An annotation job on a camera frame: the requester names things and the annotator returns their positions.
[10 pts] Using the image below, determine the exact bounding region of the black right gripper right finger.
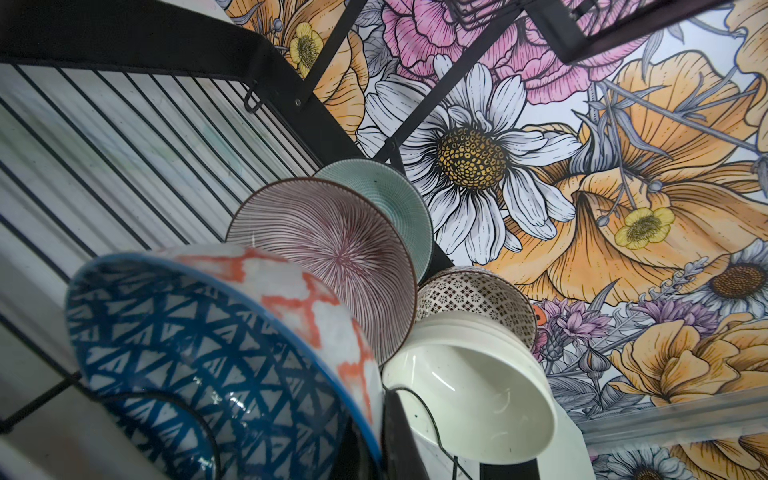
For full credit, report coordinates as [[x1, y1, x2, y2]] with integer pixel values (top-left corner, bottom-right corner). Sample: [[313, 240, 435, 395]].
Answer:
[[383, 390, 428, 480]]

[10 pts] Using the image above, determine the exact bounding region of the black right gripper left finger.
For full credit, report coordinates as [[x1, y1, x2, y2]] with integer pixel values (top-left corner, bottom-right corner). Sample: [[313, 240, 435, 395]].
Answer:
[[329, 420, 381, 480]]

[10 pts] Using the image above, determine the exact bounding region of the cream white bowl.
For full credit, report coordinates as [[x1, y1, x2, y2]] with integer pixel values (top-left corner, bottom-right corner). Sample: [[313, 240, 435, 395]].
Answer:
[[382, 312, 558, 465]]

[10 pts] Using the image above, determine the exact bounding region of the blue geometric patterned bowl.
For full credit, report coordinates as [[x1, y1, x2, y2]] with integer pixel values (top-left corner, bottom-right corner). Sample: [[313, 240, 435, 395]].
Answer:
[[65, 244, 384, 479]]

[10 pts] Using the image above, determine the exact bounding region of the brown patterned ceramic bowl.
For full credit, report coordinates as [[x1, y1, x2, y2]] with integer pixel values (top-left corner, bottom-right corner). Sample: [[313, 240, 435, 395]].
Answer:
[[415, 267, 537, 349]]

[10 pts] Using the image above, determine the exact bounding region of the pink striped ceramic bowl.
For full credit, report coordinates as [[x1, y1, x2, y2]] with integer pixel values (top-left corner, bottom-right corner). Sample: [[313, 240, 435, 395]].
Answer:
[[226, 177, 417, 365]]

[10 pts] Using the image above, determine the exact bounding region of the mint green ceramic bowl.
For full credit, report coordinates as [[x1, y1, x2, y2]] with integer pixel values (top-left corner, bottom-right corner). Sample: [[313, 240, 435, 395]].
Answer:
[[314, 159, 434, 281]]

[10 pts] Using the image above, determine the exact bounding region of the black wire dish rack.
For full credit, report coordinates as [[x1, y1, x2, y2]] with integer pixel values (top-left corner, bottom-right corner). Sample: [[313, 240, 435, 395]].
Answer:
[[1, 1, 739, 479]]

